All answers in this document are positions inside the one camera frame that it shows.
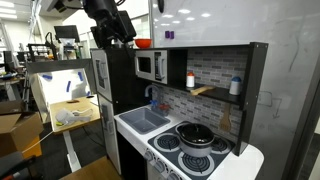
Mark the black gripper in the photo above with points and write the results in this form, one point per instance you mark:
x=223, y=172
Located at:
x=98, y=10

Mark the wooden spoon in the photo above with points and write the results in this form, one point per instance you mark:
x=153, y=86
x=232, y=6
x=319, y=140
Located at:
x=201, y=90

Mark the grey stove knob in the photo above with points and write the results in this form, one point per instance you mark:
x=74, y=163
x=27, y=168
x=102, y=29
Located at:
x=173, y=176
x=160, y=166
x=148, y=156

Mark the toy stove top with burners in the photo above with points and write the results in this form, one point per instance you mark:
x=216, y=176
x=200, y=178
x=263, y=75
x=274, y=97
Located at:
x=196, y=165

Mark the orange bowl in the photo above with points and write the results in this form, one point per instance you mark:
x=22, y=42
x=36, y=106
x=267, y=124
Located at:
x=143, y=43

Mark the small white toy fridge door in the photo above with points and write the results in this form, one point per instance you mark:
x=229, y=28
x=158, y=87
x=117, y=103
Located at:
x=101, y=75

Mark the black computer monitor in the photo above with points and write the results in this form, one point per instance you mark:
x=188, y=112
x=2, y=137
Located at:
x=66, y=32

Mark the white toy microwave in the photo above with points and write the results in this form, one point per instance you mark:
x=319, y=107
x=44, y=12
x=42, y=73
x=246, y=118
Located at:
x=151, y=66

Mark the purple magnet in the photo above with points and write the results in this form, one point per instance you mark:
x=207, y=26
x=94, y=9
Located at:
x=172, y=35
x=167, y=34

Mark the black whiteboard eraser holder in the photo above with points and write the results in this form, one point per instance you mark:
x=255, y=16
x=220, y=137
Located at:
x=161, y=5

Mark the blue tape strip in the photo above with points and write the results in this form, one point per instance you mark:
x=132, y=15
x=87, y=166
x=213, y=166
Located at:
x=47, y=77
x=68, y=86
x=80, y=76
x=88, y=93

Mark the grey metal beam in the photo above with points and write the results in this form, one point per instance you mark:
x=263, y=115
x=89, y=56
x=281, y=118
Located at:
x=56, y=65

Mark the grey toy faucet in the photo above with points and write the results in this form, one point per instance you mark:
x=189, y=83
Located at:
x=152, y=88

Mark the small black object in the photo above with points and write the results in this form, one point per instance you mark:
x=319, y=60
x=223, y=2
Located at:
x=90, y=96

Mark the white panel box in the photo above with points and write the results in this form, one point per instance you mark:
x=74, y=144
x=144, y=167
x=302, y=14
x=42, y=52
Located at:
x=58, y=88

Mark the brown marker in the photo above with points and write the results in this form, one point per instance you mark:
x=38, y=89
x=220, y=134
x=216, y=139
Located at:
x=72, y=101

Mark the white shaker with red cap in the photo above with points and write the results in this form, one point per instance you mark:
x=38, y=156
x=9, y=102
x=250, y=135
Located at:
x=190, y=80

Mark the wooden top standing desk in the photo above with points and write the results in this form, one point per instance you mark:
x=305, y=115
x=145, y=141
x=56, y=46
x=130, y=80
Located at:
x=75, y=116

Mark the grey toy sink basin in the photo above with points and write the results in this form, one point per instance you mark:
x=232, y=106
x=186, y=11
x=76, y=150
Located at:
x=144, y=120

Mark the white plastic object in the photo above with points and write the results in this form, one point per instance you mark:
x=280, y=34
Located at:
x=68, y=116

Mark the tall white toy fridge door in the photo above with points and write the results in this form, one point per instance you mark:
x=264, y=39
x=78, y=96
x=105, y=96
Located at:
x=109, y=133

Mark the flat cardboard box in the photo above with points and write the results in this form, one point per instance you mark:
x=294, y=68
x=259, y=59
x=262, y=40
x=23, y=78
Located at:
x=10, y=107

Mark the black pot lid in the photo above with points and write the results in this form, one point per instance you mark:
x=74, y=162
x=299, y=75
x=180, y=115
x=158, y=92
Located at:
x=196, y=134

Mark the white shaker with blue cap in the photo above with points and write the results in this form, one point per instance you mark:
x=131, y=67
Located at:
x=235, y=87

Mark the large open cardboard box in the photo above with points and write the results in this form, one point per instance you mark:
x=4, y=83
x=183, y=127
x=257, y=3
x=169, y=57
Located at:
x=20, y=133

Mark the light wooden table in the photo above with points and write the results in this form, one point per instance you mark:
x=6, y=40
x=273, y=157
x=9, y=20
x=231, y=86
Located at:
x=95, y=170

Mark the wooden slotted spatula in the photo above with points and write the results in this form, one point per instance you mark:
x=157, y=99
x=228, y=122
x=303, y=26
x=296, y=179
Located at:
x=225, y=121

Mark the grey cooking pot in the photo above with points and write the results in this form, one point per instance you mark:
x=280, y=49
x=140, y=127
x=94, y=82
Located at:
x=196, y=150

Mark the black toy kitchen unit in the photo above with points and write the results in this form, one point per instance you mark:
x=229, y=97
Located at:
x=255, y=100

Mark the black chair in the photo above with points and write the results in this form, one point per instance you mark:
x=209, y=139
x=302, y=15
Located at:
x=15, y=166

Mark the large whiteboard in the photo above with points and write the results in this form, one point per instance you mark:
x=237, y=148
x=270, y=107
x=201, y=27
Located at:
x=286, y=66

